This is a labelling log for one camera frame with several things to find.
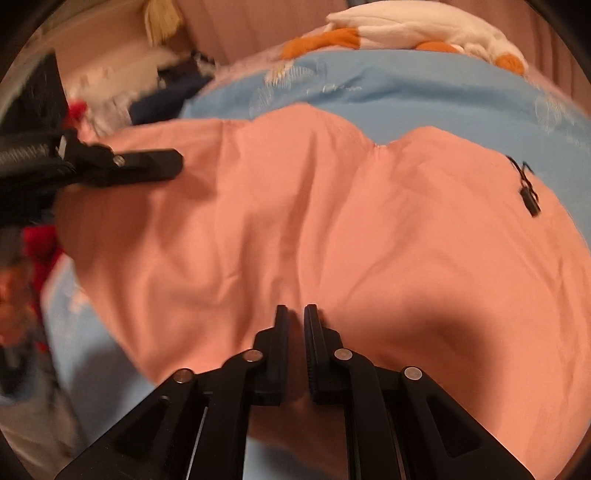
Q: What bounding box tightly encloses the pink hooded jacket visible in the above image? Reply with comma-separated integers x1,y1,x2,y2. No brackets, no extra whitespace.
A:
56,104,590,479

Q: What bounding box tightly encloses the person's left hand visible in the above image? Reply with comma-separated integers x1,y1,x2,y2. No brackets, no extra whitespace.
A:
0,261,37,347

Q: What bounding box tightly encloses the red knit garment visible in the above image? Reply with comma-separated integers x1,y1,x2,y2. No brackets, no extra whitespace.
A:
24,100,88,329

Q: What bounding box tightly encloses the navy folded garment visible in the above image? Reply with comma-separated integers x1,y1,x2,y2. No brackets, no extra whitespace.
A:
128,58,213,126

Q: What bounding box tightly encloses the blue floral duvet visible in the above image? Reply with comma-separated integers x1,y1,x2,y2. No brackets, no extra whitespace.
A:
38,48,591,480

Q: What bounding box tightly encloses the pink bed sheet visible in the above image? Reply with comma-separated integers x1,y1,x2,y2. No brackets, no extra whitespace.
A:
216,25,583,103

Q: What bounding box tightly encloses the white goose plush toy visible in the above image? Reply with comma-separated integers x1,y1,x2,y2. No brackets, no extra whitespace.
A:
280,1,528,77

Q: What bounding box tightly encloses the black jacket drawstring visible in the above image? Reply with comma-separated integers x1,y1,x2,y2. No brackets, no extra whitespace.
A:
506,155,541,218

